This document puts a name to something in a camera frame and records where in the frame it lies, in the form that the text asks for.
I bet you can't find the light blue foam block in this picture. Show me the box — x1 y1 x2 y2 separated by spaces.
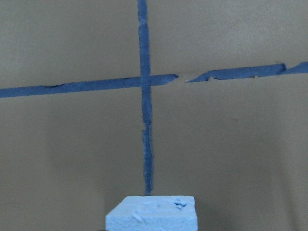
105 195 198 231

